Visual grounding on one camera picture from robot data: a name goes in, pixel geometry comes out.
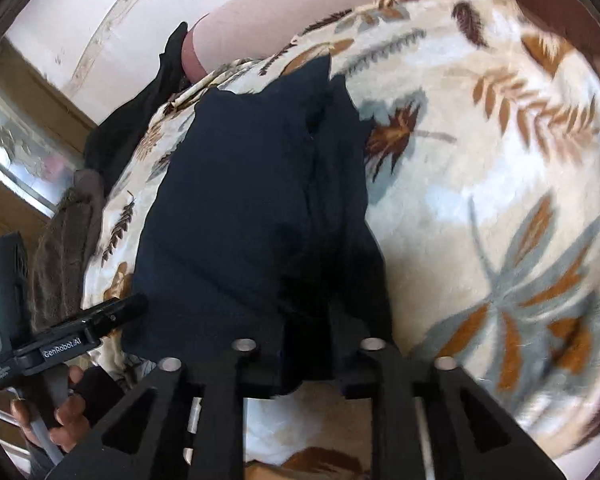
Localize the pink mattress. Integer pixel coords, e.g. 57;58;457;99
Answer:
182;0;433;82

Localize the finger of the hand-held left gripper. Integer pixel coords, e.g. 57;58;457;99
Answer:
62;293;150;337

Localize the leaf print blanket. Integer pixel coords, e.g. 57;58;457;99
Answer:
80;0;600;480

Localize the navy blue garment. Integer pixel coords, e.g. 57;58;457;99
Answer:
121;52;397;397

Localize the wooden framed window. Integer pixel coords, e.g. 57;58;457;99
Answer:
0;37;103;311

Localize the black cloth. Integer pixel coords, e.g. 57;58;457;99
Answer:
82;21;195;197

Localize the brown fuzzy cloth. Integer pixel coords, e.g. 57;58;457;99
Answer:
27;167;107;333

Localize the person's left hand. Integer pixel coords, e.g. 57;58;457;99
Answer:
10;365;92;455

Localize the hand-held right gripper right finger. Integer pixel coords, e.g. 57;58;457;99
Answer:
340;337;568;480

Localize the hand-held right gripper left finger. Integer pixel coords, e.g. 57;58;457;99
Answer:
45;337;287;480

